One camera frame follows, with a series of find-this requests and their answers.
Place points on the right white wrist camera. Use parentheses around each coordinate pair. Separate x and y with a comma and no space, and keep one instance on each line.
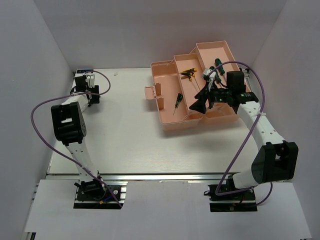
(209,75)

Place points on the pink plastic toolbox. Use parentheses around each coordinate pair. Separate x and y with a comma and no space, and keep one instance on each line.
(177,81)

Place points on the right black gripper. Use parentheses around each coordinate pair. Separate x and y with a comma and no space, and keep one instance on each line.
(199,105)

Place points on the yellow T-handle hex key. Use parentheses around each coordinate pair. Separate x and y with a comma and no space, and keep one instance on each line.
(189,85)
(201,82)

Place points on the large green screwdriver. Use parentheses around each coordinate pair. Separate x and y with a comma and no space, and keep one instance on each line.
(219,66)

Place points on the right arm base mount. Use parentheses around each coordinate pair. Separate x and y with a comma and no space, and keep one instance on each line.
(231,203)

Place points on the aluminium table rail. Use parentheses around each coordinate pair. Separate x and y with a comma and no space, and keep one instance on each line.
(162,177)

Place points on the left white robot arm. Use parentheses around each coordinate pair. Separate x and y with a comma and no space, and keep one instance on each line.
(70,129)

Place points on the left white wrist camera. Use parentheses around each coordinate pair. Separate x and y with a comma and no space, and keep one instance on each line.
(89,79)

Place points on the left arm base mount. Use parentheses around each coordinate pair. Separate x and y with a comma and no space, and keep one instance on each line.
(98,199)

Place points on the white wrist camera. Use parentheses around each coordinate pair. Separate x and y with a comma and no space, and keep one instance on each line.
(89,79)
(209,75)

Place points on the small green precision screwdriver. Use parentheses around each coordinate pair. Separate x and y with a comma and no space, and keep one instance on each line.
(177,102)

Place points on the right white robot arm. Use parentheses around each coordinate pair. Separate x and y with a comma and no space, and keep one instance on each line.
(276,158)

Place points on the blue label sticker left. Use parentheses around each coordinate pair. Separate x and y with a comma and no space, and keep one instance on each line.
(84,71)

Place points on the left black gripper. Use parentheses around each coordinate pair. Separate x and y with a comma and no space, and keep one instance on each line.
(95,99)

